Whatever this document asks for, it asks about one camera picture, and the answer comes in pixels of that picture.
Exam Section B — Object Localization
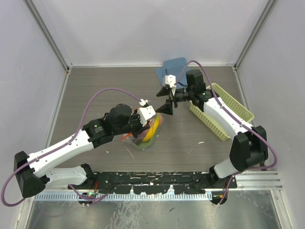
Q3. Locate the orange peach fruit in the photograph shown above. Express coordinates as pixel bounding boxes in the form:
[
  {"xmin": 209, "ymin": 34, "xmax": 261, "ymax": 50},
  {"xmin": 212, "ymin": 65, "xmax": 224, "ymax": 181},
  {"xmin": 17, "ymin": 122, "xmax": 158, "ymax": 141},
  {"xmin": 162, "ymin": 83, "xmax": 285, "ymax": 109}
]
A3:
[{"xmin": 157, "ymin": 113, "xmax": 163, "ymax": 125}]

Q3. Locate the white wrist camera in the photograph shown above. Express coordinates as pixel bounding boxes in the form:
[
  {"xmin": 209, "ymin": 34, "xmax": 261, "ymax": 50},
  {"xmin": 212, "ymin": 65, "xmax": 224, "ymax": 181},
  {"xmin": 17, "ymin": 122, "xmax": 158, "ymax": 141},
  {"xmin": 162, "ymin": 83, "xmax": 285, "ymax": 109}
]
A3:
[
  {"xmin": 137, "ymin": 99, "xmax": 156, "ymax": 126},
  {"xmin": 163, "ymin": 74, "xmax": 176, "ymax": 95}
]

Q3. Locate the blue folded cloth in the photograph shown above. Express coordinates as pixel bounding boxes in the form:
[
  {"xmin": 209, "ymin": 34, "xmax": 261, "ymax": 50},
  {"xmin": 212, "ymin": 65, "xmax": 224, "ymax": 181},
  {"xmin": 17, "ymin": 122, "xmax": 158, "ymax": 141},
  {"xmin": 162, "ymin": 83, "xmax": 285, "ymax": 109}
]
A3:
[{"xmin": 154, "ymin": 57, "xmax": 187, "ymax": 84}]

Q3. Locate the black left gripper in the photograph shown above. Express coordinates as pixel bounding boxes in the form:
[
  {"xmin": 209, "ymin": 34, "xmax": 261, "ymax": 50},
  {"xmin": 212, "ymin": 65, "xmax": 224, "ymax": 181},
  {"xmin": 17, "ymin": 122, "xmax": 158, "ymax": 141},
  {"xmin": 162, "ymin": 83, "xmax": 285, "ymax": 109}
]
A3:
[{"xmin": 114, "ymin": 109, "xmax": 150, "ymax": 139}]

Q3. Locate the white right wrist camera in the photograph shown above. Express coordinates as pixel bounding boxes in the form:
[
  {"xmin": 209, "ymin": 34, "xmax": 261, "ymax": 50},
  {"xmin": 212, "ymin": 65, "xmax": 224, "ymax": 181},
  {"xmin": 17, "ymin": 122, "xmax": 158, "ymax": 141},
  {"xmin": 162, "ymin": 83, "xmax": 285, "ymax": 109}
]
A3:
[{"xmin": 163, "ymin": 74, "xmax": 176, "ymax": 95}]

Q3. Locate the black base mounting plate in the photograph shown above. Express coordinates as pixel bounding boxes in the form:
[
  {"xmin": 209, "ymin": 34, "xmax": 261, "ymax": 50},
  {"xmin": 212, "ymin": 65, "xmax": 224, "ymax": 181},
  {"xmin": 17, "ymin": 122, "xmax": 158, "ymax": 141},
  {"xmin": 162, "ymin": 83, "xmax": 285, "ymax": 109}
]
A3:
[{"xmin": 73, "ymin": 172, "xmax": 229, "ymax": 195}]

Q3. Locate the dark brown food item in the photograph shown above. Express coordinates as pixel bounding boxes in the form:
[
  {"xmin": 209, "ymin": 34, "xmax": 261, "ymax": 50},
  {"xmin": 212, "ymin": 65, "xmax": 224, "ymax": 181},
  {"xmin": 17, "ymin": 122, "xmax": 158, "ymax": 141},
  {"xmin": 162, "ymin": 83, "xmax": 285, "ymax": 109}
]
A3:
[{"xmin": 136, "ymin": 128, "xmax": 150, "ymax": 142}]

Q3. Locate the clear zip bag orange zipper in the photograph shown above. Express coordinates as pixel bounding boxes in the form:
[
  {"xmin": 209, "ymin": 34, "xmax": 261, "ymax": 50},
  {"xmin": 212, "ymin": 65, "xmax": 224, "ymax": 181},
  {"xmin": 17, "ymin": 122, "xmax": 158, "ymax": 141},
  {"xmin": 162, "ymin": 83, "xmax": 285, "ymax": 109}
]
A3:
[{"xmin": 121, "ymin": 113, "xmax": 164, "ymax": 150}]

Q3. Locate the green leafy vegetable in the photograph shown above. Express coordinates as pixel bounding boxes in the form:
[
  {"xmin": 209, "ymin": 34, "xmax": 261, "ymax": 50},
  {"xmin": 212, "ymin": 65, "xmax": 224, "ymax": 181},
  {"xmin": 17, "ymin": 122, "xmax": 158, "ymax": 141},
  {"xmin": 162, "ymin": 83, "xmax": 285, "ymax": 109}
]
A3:
[{"xmin": 135, "ymin": 139, "xmax": 155, "ymax": 150}]

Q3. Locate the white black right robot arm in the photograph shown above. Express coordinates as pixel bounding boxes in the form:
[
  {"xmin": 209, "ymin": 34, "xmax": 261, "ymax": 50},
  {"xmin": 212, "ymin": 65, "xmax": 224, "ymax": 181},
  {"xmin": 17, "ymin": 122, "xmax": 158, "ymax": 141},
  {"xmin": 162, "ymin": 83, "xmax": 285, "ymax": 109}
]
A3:
[{"xmin": 157, "ymin": 70, "xmax": 268, "ymax": 188}]

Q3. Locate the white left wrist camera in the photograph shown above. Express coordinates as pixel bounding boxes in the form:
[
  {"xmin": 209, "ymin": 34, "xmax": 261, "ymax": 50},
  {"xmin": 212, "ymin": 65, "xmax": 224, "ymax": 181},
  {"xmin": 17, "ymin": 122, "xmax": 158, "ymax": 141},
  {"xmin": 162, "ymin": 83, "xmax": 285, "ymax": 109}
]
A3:
[{"xmin": 137, "ymin": 99, "xmax": 156, "ymax": 126}]

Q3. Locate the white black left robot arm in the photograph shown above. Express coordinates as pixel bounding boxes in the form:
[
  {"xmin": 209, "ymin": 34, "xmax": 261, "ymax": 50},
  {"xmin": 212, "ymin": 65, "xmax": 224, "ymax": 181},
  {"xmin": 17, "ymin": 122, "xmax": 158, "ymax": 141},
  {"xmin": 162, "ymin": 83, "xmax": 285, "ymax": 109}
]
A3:
[{"xmin": 14, "ymin": 104, "xmax": 156, "ymax": 198}]

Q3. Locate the yellow banana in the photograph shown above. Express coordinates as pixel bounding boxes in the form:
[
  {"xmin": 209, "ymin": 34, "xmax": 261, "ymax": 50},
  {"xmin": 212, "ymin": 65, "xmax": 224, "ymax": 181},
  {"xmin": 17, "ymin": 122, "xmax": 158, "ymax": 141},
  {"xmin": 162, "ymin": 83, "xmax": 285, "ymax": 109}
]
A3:
[{"xmin": 143, "ymin": 117, "xmax": 159, "ymax": 142}]

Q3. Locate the pale green plastic basket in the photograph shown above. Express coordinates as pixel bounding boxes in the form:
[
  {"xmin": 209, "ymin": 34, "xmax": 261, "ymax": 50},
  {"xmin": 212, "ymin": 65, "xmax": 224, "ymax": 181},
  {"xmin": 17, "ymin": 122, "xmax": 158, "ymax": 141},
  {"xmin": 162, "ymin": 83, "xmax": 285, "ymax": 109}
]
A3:
[{"xmin": 189, "ymin": 83, "xmax": 254, "ymax": 142}]

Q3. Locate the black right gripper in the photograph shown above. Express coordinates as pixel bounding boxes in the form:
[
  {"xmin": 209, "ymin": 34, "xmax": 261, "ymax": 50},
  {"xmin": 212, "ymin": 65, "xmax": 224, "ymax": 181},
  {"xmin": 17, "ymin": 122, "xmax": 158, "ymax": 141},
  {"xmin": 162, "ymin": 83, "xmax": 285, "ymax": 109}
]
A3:
[{"xmin": 155, "ymin": 86, "xmax": 193, "ymax": 115}]

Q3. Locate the grey slotted cable duct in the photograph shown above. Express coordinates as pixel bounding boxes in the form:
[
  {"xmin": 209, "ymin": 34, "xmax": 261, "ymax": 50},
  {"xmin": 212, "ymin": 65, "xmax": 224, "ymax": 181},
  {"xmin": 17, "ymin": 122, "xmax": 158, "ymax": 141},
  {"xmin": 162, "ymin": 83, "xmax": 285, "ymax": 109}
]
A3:
[{"xmin": 34, "ymin": 191, "xmax": 213, "ymax": 201}]

